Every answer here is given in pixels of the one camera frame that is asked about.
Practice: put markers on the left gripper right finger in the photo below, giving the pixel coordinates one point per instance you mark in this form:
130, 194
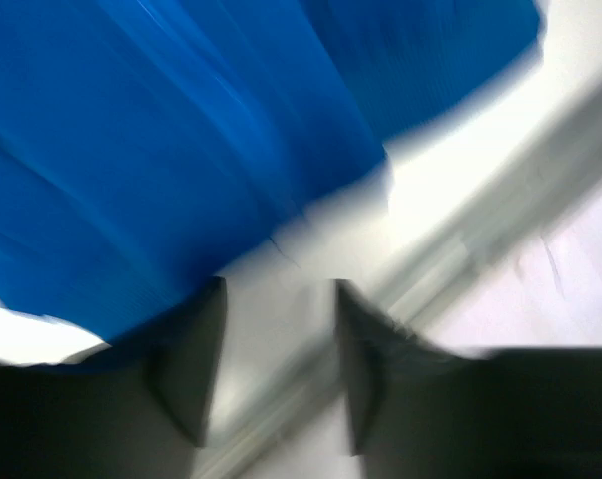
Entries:
416, 411

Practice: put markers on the aluminium table rail frame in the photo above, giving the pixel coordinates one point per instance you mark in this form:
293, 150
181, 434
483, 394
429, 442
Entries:
525, 197

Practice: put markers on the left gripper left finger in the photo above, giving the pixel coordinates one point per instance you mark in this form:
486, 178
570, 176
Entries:
135, 409

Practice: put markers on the blue white red jacket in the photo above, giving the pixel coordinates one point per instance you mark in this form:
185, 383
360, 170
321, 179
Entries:
146, 145

